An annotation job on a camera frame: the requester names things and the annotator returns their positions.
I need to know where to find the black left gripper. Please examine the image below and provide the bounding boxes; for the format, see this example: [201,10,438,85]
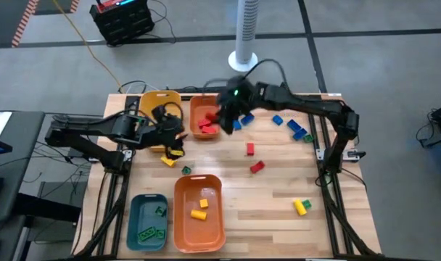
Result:
[140,103,187,162]

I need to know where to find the white tower fan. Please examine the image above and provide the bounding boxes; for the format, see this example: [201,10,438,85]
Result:
[228,0,259,73]

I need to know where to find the large orange plastic bin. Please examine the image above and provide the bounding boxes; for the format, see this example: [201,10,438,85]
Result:
[173,174,228,254]

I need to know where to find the teal plastic bin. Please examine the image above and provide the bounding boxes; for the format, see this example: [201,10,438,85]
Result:
[126,194,170,252]

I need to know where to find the black mat orange striped edge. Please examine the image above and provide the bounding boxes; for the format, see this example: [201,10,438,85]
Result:
[0,0,40,49]
[33,0,81,16]

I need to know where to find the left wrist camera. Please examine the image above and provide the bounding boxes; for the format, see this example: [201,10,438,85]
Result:
[151,104,168,123]

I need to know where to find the yellow floor cable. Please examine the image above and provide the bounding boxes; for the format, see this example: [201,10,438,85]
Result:
[52,0,125,92]

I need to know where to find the black power strip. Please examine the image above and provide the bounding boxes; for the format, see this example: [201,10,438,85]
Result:
[165,85,250,94]

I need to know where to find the black plastic crate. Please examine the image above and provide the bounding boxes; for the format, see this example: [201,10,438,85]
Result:
[89,0,156,47]

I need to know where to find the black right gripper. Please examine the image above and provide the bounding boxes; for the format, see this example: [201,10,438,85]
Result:
[213,75,257,135]

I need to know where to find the black aluminium table frame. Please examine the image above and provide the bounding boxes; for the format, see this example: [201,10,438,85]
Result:
[72,92,382,260]

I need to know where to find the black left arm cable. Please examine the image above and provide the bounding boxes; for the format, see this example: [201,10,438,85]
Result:
[158,101,186,123]

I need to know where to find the black side desk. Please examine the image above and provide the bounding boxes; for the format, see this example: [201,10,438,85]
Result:
[0,110,46,223]

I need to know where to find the black power strip cable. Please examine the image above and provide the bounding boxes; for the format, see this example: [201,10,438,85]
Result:
[118,79,160,94]

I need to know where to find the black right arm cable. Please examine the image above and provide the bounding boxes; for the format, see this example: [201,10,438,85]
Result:
[205,57,290,90]

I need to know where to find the black crate cable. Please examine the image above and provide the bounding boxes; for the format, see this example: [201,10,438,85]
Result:
[147,0,178,41]

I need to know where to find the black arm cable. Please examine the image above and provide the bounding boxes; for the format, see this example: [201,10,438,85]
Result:
[205,57,290,90]
[158,101,186,123]

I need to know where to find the small orange plastic bin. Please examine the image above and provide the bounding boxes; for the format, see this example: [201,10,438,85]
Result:
[189,94,221,139]

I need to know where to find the yellow plastic bin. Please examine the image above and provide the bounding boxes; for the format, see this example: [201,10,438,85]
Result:
[138,90,183,153]

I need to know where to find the long green studded brick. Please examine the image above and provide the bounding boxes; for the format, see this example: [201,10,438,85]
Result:
[137,226,157,242]

